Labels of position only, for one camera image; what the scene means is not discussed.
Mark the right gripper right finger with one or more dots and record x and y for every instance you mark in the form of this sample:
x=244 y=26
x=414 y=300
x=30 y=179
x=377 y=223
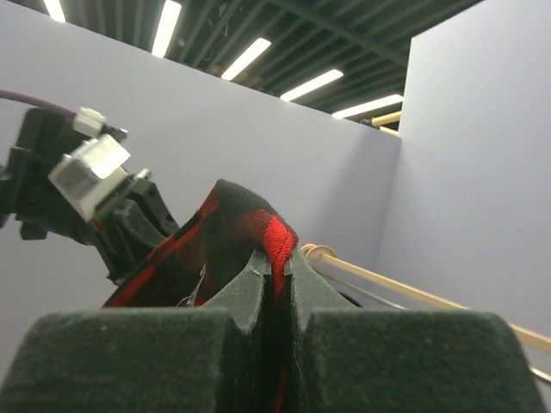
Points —
x=344 y=358

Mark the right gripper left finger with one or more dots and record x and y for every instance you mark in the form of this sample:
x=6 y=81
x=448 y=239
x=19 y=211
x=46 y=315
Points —
x=129 y=357

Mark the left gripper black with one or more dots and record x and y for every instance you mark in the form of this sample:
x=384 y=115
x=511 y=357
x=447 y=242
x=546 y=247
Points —
x=127 y=226

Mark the red black plaid shirt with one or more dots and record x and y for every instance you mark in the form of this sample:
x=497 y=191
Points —
x=217 y=285

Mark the wooden clothes rack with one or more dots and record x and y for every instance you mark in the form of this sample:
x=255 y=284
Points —
x=324 y=253

